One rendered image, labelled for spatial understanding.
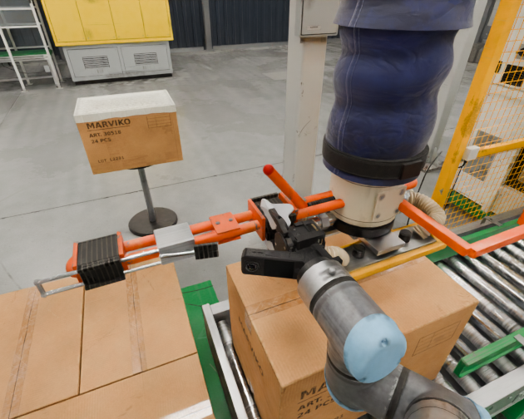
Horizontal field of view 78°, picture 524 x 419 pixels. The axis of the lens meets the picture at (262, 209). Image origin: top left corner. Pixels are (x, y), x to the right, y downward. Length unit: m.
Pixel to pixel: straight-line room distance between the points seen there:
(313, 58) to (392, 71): 1.12
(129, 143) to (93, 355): 1.38
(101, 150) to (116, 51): 5.60
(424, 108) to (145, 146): 1.94
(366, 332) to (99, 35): 7.56
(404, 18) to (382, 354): 0.49
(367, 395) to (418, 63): 0.54
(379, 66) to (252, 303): 0.64
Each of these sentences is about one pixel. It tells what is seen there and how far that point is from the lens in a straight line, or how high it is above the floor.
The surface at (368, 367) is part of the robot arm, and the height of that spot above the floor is 1.24.
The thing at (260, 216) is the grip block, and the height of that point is 1.27.
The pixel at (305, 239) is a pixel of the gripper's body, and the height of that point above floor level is 1.27.
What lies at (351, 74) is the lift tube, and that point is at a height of 1.52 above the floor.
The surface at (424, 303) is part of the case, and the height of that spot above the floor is 0.95.
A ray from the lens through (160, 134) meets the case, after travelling 2.34.
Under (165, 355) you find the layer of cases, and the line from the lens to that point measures 1.35.
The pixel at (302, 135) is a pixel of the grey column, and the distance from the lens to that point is 1.81.
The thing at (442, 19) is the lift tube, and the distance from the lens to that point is 0.63.
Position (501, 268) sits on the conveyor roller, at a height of 0.54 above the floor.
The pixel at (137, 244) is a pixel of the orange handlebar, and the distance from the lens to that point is 0.68.
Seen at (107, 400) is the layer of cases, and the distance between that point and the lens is 1.32.
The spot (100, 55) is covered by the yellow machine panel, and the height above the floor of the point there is 0.52.
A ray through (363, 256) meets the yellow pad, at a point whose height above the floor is 1.14.
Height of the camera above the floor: 1.66
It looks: 35 degrees down
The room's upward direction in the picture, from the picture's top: straight up
